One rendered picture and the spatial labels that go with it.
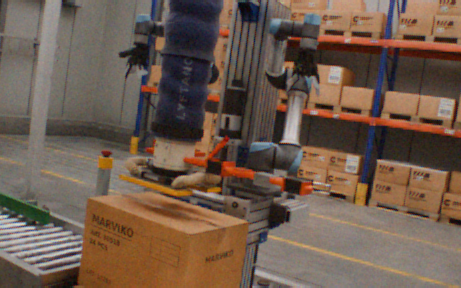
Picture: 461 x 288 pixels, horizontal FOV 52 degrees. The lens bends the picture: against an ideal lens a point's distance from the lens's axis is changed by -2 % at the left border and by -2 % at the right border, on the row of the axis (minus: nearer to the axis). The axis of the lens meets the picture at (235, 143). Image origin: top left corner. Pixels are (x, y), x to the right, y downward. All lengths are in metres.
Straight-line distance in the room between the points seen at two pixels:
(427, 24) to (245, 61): 6.65
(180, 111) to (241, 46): 0.85
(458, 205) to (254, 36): 6.68
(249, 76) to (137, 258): 1.20
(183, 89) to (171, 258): 0.67
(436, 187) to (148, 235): 7.27
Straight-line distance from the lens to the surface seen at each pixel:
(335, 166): 9.23
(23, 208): 3.30
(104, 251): 2.15
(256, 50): 2.66
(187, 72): 1.97
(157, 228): 1.91
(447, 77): 10.22
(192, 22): 1.98
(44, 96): 5.53
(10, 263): 2.42
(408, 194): 8.89
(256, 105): 2.62
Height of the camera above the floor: 1.43
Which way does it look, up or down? 4 degrees down
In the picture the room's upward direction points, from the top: 8 degrees clockwise
